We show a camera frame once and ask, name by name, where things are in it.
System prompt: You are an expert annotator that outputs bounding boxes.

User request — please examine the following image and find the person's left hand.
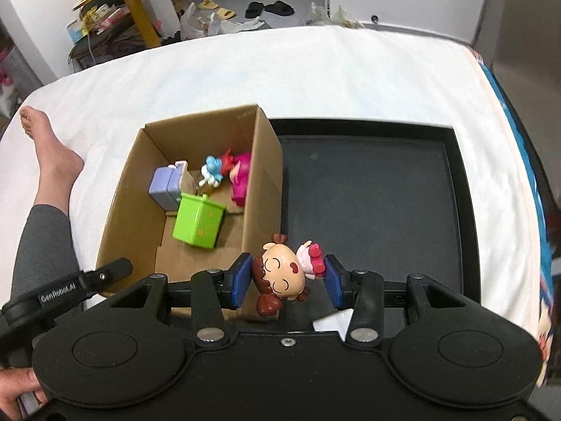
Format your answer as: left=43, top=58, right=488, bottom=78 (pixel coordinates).
left=0, top=366, right=48, bottom=421

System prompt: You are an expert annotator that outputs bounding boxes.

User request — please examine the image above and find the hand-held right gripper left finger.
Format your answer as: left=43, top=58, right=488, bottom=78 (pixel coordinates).
left=107, top=252, right=254, bottom=343

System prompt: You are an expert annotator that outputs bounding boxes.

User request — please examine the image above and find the green box toy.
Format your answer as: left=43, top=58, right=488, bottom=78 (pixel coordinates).
left=172, top=192, right=227, bottom=250

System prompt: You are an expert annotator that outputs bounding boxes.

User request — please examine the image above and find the brown cardboard box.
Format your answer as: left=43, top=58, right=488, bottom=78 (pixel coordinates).
left=95, top=104, right=285, bottom=322

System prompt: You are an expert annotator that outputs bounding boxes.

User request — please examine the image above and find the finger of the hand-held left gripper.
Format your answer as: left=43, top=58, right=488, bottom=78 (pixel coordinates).
left=82, top=259, right=133, bottom=294

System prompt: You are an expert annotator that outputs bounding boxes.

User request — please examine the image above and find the purple block toy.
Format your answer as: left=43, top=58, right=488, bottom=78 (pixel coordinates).
left=148, top=161, right=190, bottom=212

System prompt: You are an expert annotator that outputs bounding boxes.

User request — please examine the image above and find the white plastic bag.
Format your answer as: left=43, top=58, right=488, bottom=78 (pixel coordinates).
left=180, top=2, right=225, bottom=41

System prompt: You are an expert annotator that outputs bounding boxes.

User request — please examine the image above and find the printed blue bedsheet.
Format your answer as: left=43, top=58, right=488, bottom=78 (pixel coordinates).
left=469, top=48, right=561, bottom=387

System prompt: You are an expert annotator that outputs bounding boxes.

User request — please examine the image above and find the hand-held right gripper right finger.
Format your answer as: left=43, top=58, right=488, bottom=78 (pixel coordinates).
left=324, top=253, right=480, bottom=343

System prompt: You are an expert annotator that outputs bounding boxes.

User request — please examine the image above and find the pile of colourful books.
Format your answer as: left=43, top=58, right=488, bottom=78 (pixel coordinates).
left=66, top=4, right=129, bottom=45

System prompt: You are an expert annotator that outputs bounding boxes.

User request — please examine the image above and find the brown-haired doll figure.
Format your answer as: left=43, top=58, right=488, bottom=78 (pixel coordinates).
left=251, top=233, right=327, bottom=319

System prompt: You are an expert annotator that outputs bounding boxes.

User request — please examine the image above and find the pink figure toy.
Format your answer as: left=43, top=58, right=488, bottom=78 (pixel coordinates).
left=219, top=149, right=252, bottom=207

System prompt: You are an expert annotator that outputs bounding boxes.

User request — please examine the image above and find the blue and white figure toy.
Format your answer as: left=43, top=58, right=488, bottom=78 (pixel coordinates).
left=199, top=155, right=226, bottom=194

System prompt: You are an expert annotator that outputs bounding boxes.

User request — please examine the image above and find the yellow table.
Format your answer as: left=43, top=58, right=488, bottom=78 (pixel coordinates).
left=72, top=0, right=164, bottom=49

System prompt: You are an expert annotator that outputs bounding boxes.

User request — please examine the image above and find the white paper piece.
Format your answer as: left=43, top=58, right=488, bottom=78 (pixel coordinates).
left=313, top=309, right=355, bottom=333

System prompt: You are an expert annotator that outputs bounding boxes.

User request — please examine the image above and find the clear plastic bag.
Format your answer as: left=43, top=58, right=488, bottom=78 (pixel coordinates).
left=302, top=2, right=363, bottom=28

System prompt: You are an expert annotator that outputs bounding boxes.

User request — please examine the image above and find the black rectangular tray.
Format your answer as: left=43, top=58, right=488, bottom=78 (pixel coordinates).
left=267, top=118, right=482, bottom=329

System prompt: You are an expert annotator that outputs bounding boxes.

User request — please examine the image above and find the person's left leg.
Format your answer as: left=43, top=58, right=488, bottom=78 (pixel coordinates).
left=11, top=105, right=86, bottom=299

